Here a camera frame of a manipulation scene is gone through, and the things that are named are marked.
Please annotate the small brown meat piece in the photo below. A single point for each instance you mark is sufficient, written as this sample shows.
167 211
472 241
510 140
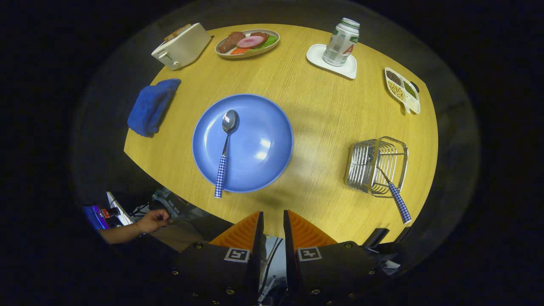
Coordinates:
259 35

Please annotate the black angled bar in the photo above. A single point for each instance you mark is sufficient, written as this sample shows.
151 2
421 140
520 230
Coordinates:
376 237
402 234

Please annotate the small red object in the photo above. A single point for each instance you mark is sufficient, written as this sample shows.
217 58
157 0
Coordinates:
113 211

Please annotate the white divided dish with beans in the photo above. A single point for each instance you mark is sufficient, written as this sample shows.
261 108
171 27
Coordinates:
414 104

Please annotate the large brown meat piece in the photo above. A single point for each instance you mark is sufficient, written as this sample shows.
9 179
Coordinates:
230 41

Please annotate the blue purple device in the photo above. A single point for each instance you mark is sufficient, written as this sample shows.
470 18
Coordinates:
95 216

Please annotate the dark floor equipment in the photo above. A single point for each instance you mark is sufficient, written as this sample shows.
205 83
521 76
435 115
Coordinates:
163 202

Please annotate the white slim device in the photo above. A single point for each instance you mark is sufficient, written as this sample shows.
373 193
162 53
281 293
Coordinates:
120 208

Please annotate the beige food plate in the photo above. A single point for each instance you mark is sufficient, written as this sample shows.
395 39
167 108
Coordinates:
255 53

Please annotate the green lettuce leaf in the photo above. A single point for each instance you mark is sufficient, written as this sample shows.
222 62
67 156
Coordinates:
270 41

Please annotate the white toaster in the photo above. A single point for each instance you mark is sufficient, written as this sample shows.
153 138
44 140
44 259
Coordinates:
182 46

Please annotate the toast slice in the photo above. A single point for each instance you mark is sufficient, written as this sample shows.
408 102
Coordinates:
183 29
171 35

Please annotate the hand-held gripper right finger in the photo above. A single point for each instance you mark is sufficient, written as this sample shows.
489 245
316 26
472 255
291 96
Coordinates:
290 242

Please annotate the blue folded towel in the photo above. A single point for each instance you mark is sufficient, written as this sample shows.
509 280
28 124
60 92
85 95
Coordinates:
148 108

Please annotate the white bottle with green cap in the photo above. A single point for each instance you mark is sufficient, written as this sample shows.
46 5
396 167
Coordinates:
340 44

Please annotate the blue plate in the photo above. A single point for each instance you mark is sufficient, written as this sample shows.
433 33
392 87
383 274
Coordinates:
263 144

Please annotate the black table grommet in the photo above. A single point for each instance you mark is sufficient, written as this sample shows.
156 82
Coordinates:
415 86

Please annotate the white square coaster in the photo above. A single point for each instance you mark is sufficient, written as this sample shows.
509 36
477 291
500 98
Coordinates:
316 57

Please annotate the person's khaki trousers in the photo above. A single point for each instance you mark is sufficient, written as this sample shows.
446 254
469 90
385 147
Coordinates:
187 233

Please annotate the orange carrot slice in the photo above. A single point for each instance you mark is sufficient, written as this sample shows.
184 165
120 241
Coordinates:
239 51

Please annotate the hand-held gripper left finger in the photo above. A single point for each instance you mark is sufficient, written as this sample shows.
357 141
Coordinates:
256 242

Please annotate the pink ham slice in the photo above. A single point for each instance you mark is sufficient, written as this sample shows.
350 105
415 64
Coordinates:
250 42

